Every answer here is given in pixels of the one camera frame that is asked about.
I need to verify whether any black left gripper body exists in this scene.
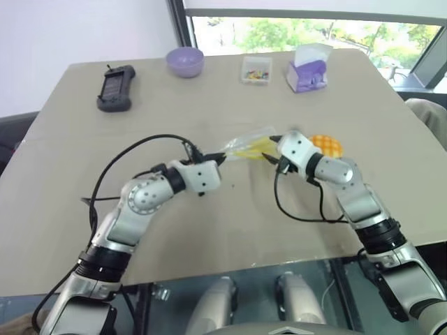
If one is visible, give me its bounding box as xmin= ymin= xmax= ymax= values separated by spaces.
xmin=179 ymin=145 xmax=219 ymax=166

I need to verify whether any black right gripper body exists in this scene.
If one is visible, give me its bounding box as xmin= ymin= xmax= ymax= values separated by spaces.
xmin=277 ymin=156 xmax=298 ymax=175

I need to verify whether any yellow orange snack packet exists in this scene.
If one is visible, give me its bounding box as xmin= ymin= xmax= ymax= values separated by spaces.
xmin=233 ymin=137 xmax=277 ymax=162

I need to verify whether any clear plastic bag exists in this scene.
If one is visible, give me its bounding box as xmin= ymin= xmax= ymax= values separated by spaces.
xmin=219 ymin=126 xmax=277 ymax=163

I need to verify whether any orange checked snack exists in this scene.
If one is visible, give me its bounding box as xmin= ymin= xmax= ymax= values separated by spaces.
xmin=308 ymin=134 xmax=345 ymax=161

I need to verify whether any clear box with colourful pieces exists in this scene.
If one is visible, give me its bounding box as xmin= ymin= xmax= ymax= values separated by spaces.
xmin=239 ymin=55 xmax=274 ymax=86

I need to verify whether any purple tissue pack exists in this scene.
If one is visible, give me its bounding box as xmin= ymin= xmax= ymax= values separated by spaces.
xmin=286 ymin=43 xmax=333 ymax=94

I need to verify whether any purple bowl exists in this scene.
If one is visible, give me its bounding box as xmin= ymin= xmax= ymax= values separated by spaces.
xmin=166 ymin=47 xmax=205 ymax=79

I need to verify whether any black handheld controller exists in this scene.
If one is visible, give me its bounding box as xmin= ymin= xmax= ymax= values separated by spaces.
xmin=96 ymin=64 xmax=137 ymax=113

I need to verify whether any silver right robot leg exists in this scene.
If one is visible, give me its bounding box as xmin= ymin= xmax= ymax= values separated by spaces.
xmin=274 ymin=271 xmax=328 ymax=326

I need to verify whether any silver robot leg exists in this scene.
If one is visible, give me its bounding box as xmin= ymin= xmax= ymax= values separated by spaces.
xmin=184 ymin=275 xmax=239 ymax=335
xmin=274 ymin=271 xmax=328 ymax=326

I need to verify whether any white roller blind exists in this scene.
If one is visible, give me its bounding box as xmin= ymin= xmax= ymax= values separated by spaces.
xmin=184 ymin=0 xmax=447 ymax=17

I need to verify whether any silver left robot leg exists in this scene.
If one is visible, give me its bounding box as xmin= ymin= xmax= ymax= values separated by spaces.
xmin=184 ymin=275 xmax=239 ymax=335

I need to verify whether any beige clothed person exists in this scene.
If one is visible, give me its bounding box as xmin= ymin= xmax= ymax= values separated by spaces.
xmin=404 ymin=98 xmax=447 ymax=151

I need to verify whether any grey robot torso edge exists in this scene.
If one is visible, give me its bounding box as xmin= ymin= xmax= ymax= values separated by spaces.
xmin=215 ymin=320 xmax=354 ymax=335

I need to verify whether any dark monitor panel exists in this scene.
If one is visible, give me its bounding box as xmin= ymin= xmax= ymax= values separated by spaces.
xmin=411 ymin=24 xmax=447 ymax=93

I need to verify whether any dark grey chair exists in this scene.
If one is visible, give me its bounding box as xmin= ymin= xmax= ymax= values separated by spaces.
xmin=0 ymin=111 xmax=41 ymax=176

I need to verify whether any brown rounded object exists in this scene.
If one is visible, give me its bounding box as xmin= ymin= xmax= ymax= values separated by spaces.
xmin=0 ymin=311 xmax=47 ymax=335

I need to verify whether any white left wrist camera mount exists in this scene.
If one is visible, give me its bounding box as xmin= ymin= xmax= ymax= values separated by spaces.
xmin=173 ymin=158 xmax=223 ymax=195

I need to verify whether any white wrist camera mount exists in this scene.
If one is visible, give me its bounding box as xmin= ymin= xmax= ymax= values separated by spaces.
xmin=173 ymin=158 xmax=223 ymax=195
xmin=277 ymin=130 xmax=323 ymax=175

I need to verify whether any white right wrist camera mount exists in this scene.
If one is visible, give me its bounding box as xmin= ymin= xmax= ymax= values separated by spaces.
xmin=277 ymin=130 xmax=323 ymax=175

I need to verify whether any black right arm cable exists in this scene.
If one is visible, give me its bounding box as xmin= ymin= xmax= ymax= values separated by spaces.
xmin=273 ymin=163 xmax=351 ymax=225

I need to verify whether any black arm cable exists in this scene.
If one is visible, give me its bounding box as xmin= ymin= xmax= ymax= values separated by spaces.
xmin=80 ymin=134 xmax=203 ymax=245
xmin=273 ymin=163 xmax=351 ymax=225

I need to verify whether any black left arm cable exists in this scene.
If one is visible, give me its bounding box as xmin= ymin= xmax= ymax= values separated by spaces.
xmin=80 ymin=134 xmax=203 ymax=245

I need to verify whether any dark window frame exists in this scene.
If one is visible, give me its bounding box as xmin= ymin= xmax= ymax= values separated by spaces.
xmin=166 ymin=0 xmax=447 ymax=57

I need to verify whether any thin black body cable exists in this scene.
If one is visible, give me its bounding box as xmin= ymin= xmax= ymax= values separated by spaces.
xmin=31 ymin=261 xmax=83 ymax=333

